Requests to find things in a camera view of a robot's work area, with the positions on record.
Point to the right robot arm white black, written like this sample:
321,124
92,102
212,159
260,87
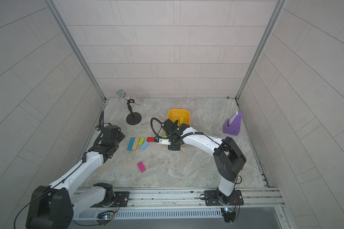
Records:
227,155

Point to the purple phone stand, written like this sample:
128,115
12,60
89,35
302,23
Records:
232,125

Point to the yellow plastic bin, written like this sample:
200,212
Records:
180,115

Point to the green block in cluster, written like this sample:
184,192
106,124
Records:
141,141

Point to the right circuit board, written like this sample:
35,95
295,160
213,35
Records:
229,214

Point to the teal block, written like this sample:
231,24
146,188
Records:
131,143

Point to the aluminium rail frame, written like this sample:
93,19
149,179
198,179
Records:
172,198

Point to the circuit board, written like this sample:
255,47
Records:
229,214
106,215

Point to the blue block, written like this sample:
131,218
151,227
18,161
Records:
144,145

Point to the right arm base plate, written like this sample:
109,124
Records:
217,198

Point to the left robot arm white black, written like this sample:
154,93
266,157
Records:
55,206

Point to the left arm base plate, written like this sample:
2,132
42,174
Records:
121,199

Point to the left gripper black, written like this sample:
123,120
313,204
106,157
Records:
121,134

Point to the microphone on black stand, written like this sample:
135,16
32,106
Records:
133,118

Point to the tan wooden block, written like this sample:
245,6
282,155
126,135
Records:
135,144

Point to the red block in cluster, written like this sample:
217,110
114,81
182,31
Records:
150,139

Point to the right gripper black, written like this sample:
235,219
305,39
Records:
172,147

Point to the magenta block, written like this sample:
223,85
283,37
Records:
141,167

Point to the left circuit board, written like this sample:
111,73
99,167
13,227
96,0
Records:
106,215

